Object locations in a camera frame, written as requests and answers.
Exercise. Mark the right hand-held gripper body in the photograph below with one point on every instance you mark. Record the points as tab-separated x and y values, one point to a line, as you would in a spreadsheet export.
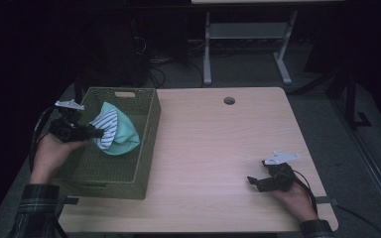
279	178

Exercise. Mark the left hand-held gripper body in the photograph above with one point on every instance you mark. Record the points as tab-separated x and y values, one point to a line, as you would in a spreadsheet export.
67	130

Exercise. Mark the mint green bib striped lining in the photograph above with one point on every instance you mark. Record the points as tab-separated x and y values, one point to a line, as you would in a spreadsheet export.
122	132

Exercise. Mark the green woven basket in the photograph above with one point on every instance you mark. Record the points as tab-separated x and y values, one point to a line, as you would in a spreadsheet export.
112	165

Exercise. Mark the person's right hand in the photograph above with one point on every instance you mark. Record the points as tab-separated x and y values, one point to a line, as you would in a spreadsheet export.
296	203

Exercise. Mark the person's left hand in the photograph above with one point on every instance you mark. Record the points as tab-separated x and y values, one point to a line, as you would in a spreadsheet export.
51	158

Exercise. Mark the grey tape strip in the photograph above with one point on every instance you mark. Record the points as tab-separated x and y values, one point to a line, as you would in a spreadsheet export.
325	200
70	200

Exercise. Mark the black metal stand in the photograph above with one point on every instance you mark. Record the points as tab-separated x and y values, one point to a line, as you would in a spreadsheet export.
350	95

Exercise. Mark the white metal stand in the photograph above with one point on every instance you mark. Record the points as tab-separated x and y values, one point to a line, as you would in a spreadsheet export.
248	30

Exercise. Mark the metal floor rail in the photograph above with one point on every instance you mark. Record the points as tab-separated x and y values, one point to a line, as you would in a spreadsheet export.
373	165

